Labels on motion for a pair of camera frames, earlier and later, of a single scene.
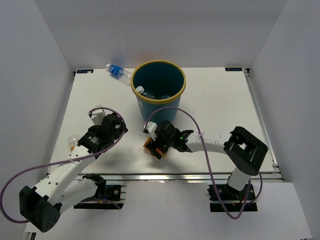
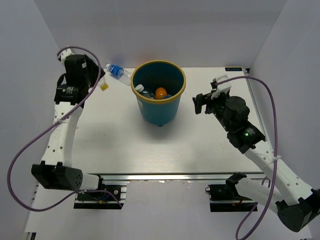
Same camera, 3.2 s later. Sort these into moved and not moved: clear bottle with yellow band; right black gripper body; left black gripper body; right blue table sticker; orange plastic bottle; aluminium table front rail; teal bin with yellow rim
Moved: left black gripper body; orange plastic bottle; clear bottle with yellow band; right black gripper body
Not moved: aluminium table front rail; teal bin with yellow rim; right blue table sticker
